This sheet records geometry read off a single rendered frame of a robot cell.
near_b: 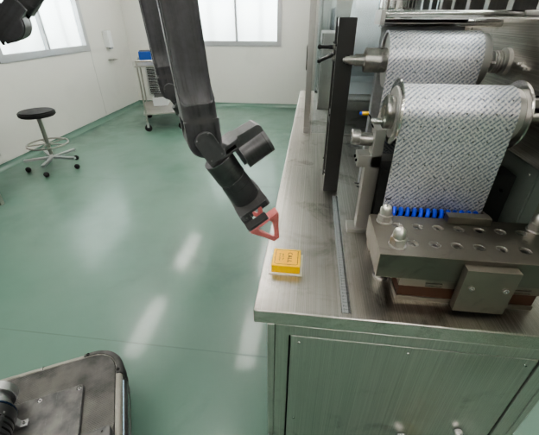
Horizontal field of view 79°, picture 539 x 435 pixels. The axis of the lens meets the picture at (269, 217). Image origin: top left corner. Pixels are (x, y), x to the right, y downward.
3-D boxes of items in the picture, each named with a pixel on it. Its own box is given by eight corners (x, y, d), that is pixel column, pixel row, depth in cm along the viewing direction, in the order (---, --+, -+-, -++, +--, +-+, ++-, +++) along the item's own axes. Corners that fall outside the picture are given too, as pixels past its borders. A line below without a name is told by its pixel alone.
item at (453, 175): (382, 209, 83) (396, 138, 74) (478, 215, 81) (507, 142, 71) (382, 211, 83) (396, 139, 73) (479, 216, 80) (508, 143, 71)
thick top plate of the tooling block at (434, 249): (365, 234, 83) (369, 213, 80) (535, 245, 79) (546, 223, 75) (375, 276, 69) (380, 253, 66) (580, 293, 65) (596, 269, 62)
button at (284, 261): (274, 255, 87) (274, 248, 85) (301, 256, 86) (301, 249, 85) (270, 272, 81) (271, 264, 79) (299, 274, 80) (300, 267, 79)
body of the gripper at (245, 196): (255, 183, 72) (237, 158, 67) (271, 204, 64) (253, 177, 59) (231, 200, 72) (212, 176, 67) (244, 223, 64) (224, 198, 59)
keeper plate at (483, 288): (448, 303, 71) (464, 263, 65) (497, 307, 70) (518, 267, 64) (453, 312, 69) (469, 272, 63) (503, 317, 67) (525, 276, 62)
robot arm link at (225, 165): (199, 157, 62) (205, 168, 57) (228, 136, 62) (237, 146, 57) (218, 183, 66) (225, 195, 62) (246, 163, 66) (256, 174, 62)
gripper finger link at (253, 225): (280, 217, 73) (260, 188, 67) (294, 235, 67) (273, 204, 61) (256, 236, 73) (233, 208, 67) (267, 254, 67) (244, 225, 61)
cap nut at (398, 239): (386, 239, 70) (390, 222, 68) (403, 240, 70) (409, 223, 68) (389, 249, 67) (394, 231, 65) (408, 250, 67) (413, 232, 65)
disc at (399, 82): (382, 134, 86) (392, 73, 79) (383, 134, 86) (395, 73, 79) (393, 153, 74) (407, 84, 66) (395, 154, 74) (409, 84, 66)
